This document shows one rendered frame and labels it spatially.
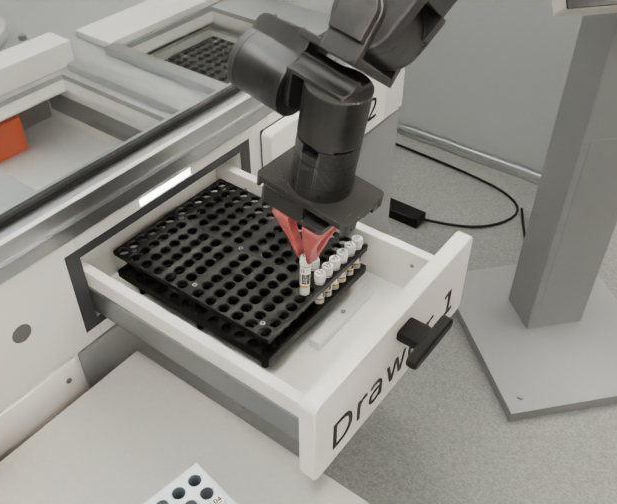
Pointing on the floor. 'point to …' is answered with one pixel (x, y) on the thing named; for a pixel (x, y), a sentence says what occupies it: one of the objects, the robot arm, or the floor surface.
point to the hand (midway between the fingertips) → (308, 252)
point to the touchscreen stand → (570, 245)
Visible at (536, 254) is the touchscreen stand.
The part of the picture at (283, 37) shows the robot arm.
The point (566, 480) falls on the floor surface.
